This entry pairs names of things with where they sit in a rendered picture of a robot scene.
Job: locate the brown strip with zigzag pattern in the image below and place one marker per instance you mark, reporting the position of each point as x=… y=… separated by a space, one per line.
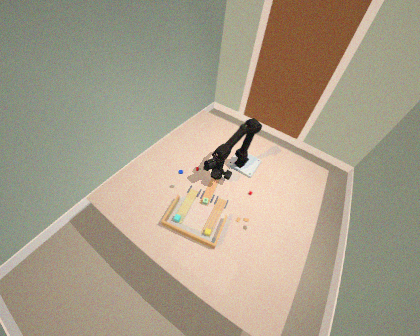
x=210 y=190

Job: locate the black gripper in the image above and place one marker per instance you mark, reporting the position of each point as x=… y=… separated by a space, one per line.
x=226 y=174

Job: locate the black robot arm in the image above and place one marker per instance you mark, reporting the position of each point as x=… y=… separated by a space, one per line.
x=253 y=127

